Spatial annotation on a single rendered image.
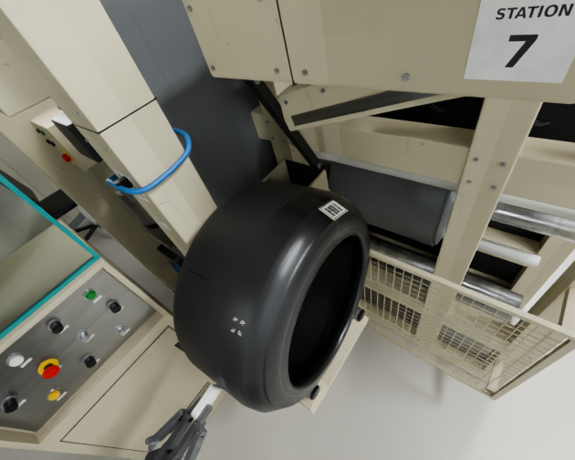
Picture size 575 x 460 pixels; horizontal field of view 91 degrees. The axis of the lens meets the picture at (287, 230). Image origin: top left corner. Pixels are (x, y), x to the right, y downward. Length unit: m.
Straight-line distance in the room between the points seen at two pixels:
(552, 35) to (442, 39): 0.10
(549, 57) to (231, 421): 1.95
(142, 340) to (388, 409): 1.29
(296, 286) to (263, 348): 0.12
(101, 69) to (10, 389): 0.96
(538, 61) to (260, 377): 0.58
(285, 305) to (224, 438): 1.54
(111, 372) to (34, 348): 0.28
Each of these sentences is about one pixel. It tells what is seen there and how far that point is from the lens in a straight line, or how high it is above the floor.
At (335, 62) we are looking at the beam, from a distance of 0.49.
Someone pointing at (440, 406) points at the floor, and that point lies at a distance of 1.90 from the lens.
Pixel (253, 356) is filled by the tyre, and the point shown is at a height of 1.34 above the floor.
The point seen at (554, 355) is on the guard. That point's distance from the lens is 1.13.
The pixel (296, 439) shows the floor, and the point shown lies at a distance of 1.88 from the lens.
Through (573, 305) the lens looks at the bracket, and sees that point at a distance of 1.09.
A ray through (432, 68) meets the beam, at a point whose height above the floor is 1.67.
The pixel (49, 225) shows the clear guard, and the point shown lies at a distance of 0.98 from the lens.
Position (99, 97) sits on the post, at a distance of 0.62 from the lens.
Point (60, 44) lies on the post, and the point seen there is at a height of 1.78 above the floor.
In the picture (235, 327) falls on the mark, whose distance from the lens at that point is 0.53.
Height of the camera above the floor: 1.83
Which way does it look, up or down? 47 degrees down
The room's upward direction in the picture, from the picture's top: 19 degrees counter-clockwise
